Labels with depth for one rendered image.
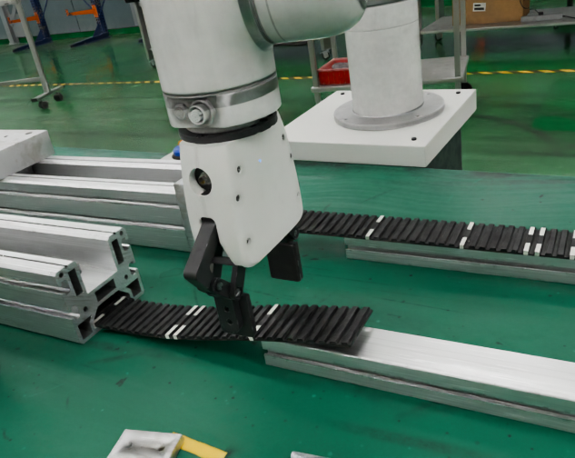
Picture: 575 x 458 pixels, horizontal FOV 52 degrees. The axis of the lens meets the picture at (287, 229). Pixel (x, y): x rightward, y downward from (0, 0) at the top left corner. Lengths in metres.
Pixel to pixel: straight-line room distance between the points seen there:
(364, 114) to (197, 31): 0.64
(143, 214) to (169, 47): 0.39
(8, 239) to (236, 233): 0.40
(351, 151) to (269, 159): 0.49
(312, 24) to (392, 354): 0.26
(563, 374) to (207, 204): 0.28
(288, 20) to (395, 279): 0.33
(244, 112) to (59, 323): 0.33
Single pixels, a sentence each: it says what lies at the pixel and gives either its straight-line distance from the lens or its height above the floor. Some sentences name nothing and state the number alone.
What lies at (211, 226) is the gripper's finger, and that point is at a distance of 0.43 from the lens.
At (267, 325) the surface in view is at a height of 0.81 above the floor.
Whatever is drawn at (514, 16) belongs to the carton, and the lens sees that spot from 5.38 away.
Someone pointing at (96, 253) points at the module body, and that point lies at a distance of 0.66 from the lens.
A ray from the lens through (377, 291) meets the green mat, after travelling 0.61.
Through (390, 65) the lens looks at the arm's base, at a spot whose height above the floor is 0.91.
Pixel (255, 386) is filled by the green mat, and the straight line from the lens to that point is 0.52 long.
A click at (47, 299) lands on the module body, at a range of 0.63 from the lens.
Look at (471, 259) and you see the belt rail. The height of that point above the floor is 0.79.
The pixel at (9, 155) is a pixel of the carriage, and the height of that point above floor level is 0.89.
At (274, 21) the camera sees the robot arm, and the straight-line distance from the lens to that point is 0.38.
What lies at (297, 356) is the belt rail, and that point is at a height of 0.79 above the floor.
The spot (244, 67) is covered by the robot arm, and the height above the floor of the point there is 1.04.
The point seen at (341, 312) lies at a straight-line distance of 0.51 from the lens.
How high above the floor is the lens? 1.11
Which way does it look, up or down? 26 degrees down
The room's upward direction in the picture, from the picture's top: 10 degrees counter-clockwise
